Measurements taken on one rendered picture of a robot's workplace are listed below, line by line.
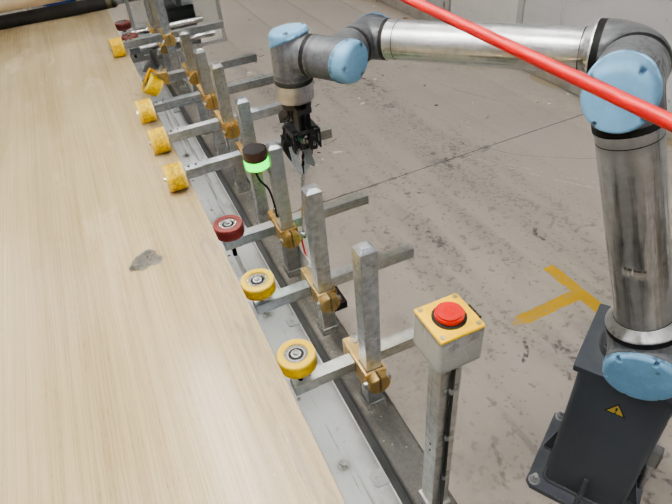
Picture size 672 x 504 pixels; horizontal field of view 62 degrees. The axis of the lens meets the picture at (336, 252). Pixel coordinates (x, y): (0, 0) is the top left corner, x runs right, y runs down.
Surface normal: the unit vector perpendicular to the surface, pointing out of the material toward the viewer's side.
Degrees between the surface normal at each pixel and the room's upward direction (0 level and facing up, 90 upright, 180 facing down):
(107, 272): 0
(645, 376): 95
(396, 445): 0
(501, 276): 0
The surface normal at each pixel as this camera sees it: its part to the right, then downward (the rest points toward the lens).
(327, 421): -0.07, -0.77
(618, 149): -0.60, 0.57
